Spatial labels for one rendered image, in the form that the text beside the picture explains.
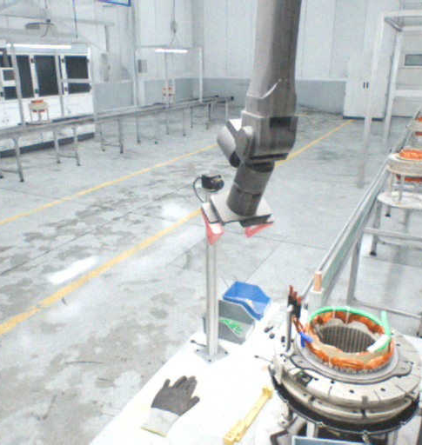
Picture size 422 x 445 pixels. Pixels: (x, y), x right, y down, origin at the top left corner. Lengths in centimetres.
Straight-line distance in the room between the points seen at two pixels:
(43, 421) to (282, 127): 212
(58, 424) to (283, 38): 218
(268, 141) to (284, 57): 12
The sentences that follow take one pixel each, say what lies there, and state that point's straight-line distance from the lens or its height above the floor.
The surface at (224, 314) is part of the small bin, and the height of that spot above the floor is 80.
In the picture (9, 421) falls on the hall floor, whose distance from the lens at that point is 258.
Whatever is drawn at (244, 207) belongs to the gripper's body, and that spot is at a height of 146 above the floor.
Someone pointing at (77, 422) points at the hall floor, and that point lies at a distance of 246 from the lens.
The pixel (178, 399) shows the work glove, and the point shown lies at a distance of 132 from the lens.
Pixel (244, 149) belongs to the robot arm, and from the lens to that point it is 66.
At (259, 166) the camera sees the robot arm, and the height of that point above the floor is 154.
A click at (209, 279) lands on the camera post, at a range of 134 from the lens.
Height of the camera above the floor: 170
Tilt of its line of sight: 21 degrees down
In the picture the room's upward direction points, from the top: straight up
